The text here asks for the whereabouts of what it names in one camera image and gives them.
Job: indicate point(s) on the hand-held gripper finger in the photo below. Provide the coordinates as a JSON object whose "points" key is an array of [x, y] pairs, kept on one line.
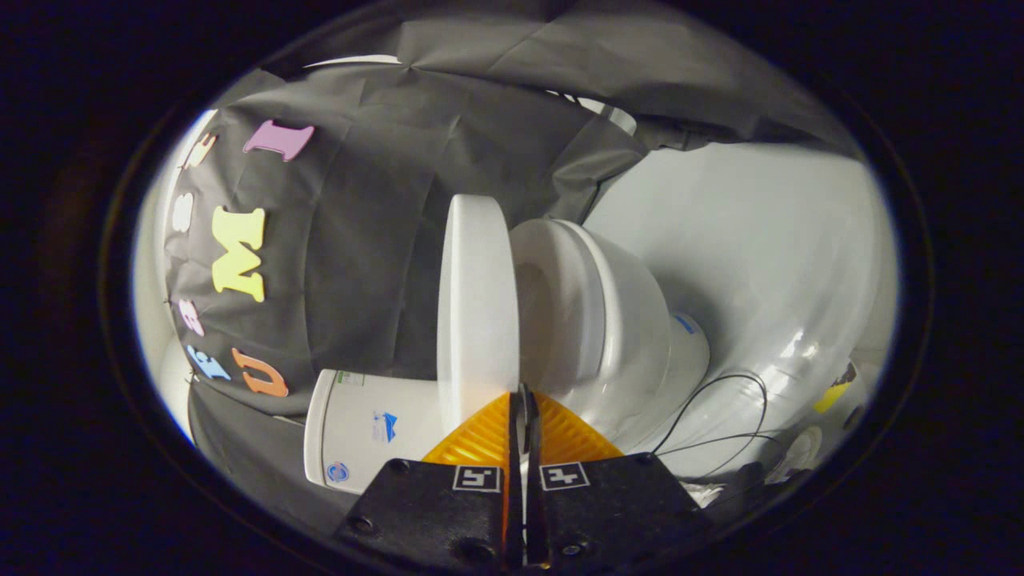
{"points": [[534, 480], [516, 448]]}

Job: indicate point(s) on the white toilet lid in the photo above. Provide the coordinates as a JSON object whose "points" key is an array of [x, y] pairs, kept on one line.
{"points": [[478, 304]]}

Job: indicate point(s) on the white toilet seat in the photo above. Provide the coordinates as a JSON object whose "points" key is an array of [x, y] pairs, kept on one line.
{"points": [[552, 304]]}

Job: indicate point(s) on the white toilet with tank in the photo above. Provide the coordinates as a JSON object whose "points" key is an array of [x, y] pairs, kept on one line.
{"points": [[632, 320]]}

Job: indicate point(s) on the black backdrop cloth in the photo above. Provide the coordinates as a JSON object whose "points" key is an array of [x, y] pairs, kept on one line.
{"points": [[368, 240]]}

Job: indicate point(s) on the yellow and black object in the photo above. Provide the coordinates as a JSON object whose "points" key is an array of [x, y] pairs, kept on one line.
{"points": [[832, 394]]}

